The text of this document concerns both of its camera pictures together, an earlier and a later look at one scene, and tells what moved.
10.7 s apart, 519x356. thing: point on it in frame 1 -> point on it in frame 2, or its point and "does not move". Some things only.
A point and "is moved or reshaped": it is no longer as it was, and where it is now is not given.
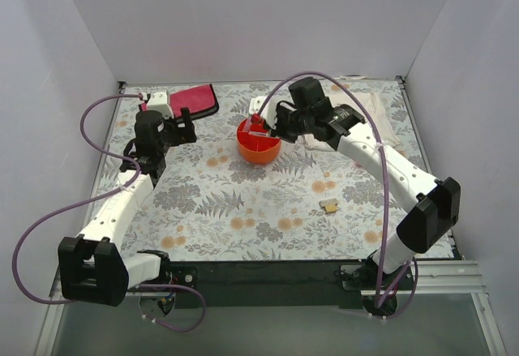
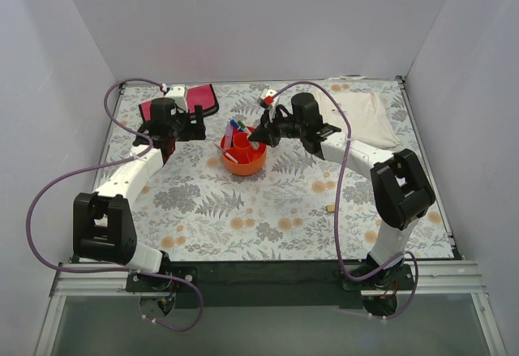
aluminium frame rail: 448,277 does not move
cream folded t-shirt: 371,111 does not move
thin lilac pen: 259,133 is moved or reshaped
